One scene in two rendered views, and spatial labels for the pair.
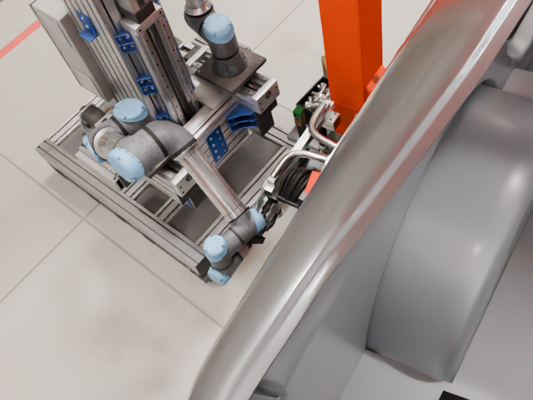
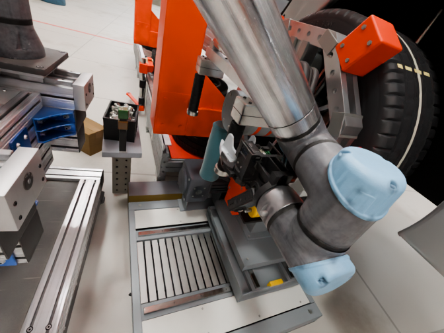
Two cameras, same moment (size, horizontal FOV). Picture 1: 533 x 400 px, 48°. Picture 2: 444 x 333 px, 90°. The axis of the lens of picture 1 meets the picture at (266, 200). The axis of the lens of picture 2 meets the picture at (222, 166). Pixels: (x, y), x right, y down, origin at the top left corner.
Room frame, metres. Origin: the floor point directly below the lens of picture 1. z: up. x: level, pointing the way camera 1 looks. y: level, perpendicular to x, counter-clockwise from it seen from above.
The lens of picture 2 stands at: (1.06, 0.45, 1.09)
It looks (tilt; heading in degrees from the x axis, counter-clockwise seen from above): 34 degrees down; 281
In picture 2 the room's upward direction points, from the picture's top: 19 degrees clockwise
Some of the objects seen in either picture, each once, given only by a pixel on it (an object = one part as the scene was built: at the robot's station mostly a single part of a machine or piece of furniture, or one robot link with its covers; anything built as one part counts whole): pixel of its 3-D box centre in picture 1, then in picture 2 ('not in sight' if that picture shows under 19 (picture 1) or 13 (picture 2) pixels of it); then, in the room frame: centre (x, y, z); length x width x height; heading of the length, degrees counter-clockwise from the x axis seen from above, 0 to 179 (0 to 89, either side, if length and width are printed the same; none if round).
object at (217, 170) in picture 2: (274, 201); (230, 147); (1.15, -0.02, 0.83); 0.04 x 0.04 x 0.16
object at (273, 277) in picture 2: not in sight; (250, 242); (0.93, -0.39, 0.13); 0.50 x 0.36 x 0.10; 132
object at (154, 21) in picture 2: not in sight; (172, 34); (2.62, -2.15, 0.69); 0.52 x 0.17 x 0.35; 42
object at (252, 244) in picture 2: not in sight; (259, 213); (0.96, -0.42, 0.32); 0.40 x 0.30 x 0.28; 132
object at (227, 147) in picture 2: (261, 201); (228, 145); (1.15, 0.02, 0.85); 0.09 x 0.03 x 0.06; 140
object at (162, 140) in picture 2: not in sight; (148, 86); (2.40, -1.45, 0.28); 2.47 x 0.09 x 0.22; 132
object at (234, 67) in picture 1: (227, 56); (10, 32); (1.88, -0.03, 0.87); 0.15 x 0.15 x 0.10
